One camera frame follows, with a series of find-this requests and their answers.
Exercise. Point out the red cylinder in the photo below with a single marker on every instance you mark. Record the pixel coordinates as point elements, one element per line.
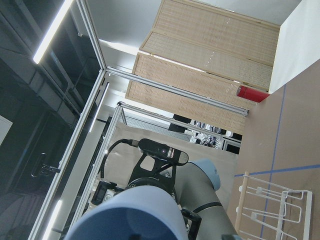
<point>251,94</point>

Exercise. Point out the brown paper table cover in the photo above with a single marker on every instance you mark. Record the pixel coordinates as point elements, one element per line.
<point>281,143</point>

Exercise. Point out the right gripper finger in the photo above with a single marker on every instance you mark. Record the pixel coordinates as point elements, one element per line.
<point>56,234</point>

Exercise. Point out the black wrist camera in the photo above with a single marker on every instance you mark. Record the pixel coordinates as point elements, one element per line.
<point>163,152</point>

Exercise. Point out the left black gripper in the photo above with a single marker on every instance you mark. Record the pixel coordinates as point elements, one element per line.
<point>157,170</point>

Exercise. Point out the blue plastic cup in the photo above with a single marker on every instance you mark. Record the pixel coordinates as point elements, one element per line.
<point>140,213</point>

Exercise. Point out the wooden folding screen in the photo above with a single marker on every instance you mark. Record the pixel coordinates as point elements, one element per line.
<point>208,51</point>

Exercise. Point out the white wire cup holder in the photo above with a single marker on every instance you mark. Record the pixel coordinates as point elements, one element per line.
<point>269,211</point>

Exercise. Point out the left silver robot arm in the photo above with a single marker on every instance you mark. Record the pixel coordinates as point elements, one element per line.
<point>196,184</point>

